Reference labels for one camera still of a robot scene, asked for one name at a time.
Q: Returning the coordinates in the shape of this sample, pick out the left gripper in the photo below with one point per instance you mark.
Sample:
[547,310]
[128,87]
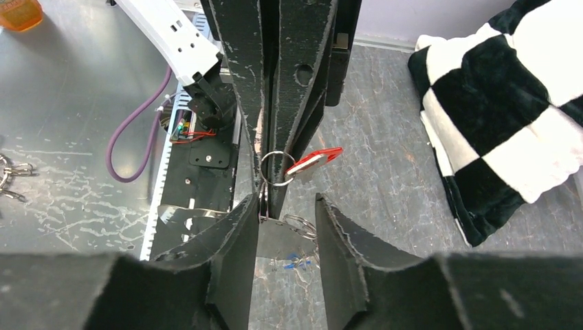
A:
[245,29]

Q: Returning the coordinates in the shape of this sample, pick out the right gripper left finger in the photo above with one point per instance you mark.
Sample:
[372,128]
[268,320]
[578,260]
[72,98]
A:
[117,291]

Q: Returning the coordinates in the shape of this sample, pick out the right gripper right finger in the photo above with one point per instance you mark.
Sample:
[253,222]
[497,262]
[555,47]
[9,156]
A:
[368,283]

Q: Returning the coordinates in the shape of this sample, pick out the blue key tag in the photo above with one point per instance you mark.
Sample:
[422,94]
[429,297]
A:
[295,261]

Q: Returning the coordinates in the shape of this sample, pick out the silver split rings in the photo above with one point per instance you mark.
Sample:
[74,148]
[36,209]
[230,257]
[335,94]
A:
[282,191]

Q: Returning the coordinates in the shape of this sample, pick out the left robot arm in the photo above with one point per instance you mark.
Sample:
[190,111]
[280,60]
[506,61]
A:
[200,66]

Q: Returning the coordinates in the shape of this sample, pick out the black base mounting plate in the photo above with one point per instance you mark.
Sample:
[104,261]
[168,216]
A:
[201,174]

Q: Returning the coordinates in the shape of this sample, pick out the black white checkered pillow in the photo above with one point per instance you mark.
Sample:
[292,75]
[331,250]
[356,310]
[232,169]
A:
[502,108]

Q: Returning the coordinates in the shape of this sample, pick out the orange plastic object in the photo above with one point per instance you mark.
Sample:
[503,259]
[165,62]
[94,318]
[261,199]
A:
[20,15]

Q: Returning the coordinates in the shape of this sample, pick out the white slotted cable duct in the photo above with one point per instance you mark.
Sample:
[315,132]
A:
[150,230]

